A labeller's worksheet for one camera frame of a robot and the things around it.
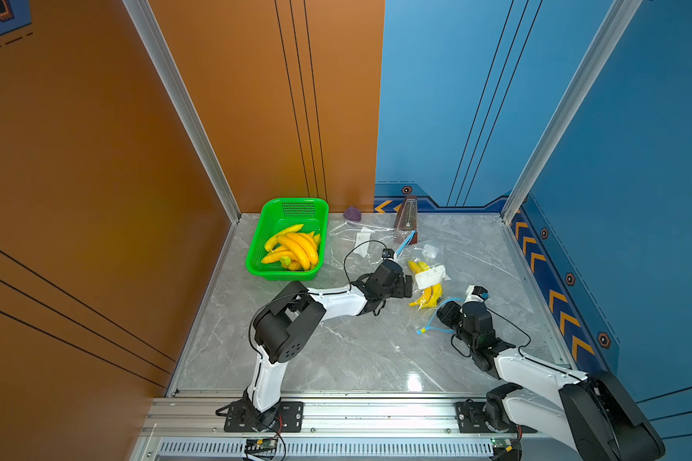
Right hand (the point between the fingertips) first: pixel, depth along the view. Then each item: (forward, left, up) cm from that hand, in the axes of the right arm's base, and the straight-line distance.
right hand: (440, 302), depth 89 cm
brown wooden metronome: (+30, +8, +7) cm, 32 cm away
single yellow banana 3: (+16, +48, +6) cm, 51 cm away
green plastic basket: (+39, +58, +1) cm, 70 cm away
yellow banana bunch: (+16, +53, +4) cm, 55 cm away
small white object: (+21, 0, 0) cm, 21 cm away
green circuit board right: (-35, -11, -8) cm, 38 cm away
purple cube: (+40, +28, +1) cm, 49 cm away
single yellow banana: (+18, +44, +7) cm, 47 cm away
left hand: (+8, +11, +2) cm, 14 cm away
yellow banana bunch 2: (+4, +2, -3) cm, 5 cm away
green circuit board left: (-36, +50, -6) cm, 62 cm away
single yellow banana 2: (+24, +58, +1) cm, 63 cm away
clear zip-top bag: (+5, +3, +2) cm, 6 cm away
